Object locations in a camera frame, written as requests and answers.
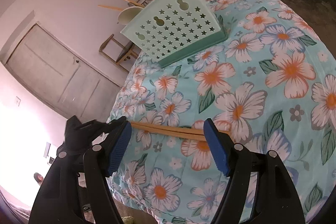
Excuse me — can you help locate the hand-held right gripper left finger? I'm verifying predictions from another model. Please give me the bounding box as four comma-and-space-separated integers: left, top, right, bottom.
28, 122, 132, 224

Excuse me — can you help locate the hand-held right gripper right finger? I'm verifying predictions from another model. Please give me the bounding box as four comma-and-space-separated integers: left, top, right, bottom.
203, 118, 306, 224

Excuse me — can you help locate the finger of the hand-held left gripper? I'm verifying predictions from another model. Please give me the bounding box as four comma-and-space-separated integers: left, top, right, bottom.
56, 116, 127, 151

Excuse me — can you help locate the green perforated utensil basket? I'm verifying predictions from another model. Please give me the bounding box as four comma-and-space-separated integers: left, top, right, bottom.
121, 0, 229, 68

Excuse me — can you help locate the white door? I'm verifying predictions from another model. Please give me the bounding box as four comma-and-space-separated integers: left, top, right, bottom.
5, 24, 124, 116

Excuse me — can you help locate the floral turquoise blanket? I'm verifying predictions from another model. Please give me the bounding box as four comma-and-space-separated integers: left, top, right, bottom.
106, 0, 336, 224

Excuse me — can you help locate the wooden chair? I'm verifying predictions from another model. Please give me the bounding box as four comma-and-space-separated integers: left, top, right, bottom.
99, 34, 140, 66

